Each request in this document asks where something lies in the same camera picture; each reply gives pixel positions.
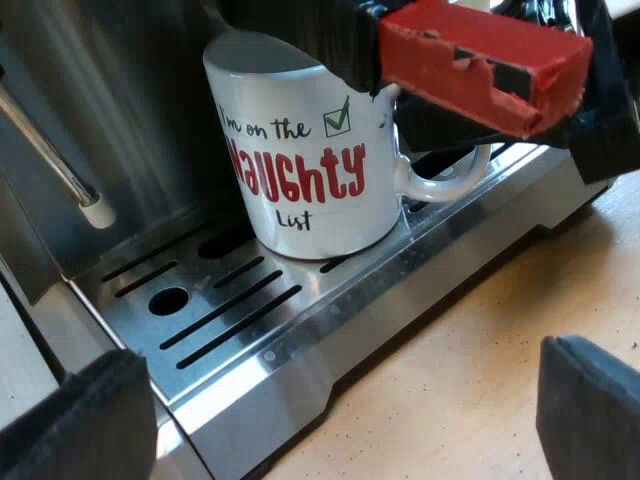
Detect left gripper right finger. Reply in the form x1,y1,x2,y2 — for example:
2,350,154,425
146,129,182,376
535,334,640,480

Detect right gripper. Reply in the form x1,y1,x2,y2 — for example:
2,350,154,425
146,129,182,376
398,0,640,184

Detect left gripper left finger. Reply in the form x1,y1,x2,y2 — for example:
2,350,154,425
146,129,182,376
0,348,159,480

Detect white mug with red and black print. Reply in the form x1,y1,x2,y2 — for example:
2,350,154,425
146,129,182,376
202,29,494,262

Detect steel espresso machine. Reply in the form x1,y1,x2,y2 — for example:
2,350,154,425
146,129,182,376
0,0,617,480

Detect filter holder with red-ended handle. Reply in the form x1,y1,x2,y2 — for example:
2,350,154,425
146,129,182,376
214,0,595,142

